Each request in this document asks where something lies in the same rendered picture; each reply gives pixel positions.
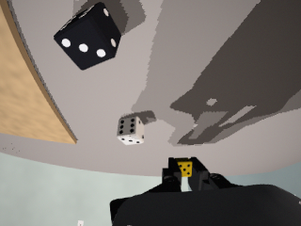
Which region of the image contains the tan square mat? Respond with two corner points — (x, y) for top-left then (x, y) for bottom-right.
(0, 0), (77, 144)

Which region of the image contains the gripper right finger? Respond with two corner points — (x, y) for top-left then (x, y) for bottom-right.
(188, 157), (238, 191)

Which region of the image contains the yellow die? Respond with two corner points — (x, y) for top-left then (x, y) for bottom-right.
(175, 157), (192, 177)

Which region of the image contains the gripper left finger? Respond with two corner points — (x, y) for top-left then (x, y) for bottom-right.
(110, 157), (182, 223)

